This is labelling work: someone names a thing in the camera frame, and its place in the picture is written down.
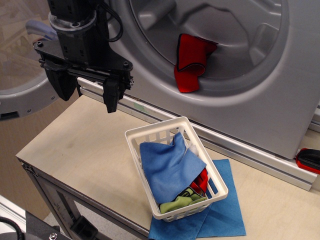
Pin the black base with cable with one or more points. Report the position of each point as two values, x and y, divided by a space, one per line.
28 228

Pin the blue paper towel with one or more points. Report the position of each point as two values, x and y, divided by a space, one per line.
221 219

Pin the grey toy washing machine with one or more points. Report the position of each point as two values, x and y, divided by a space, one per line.
257 37

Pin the red and black clamp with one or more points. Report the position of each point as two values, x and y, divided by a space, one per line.
308 159

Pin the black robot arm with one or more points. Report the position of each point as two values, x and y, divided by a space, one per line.
85 29

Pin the blue cloth in basket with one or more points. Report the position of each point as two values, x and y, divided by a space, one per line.
169 168

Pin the red cloth with dark trim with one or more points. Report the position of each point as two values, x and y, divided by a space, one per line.
191 61

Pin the metal table frame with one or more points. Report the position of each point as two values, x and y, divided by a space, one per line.
62 199

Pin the red cloth in basket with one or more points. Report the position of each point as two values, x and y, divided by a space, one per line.
199 184

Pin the aluminium profile rail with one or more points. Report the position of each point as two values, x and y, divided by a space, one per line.
225 142

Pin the white plastic basket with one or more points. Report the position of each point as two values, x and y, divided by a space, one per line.
163 133

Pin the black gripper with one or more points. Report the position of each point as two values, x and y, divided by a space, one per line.
86 55

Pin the green cloth in basket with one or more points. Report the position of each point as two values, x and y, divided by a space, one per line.
180 202

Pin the grey round washer door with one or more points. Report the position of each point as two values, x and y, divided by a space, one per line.
24 86

